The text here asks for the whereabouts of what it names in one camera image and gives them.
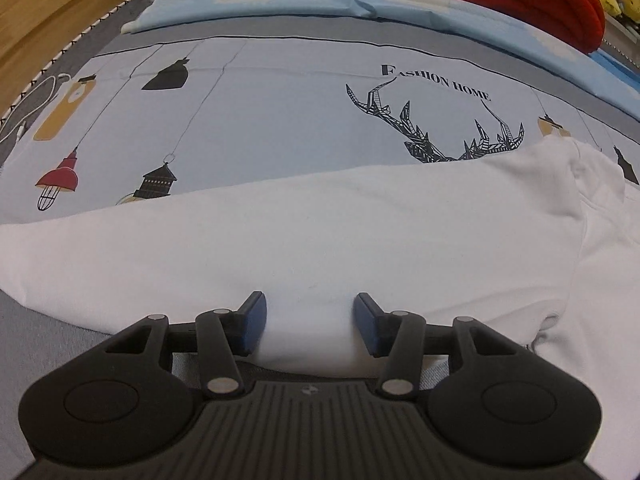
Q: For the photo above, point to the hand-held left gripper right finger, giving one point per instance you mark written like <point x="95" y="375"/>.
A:
<point x="364" y="325"/>

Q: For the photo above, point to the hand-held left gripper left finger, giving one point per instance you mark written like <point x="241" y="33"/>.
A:
<point x="256" y="322"/>

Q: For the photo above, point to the white shirt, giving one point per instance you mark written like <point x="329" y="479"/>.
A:
<point x="400" y="240"/>

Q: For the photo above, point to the printed grey bedsheet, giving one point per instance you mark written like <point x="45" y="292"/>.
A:
<point x="280" y="110"/>

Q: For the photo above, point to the grey mat with stitched edge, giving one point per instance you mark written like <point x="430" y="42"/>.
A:
<point x="45" y="90"/>

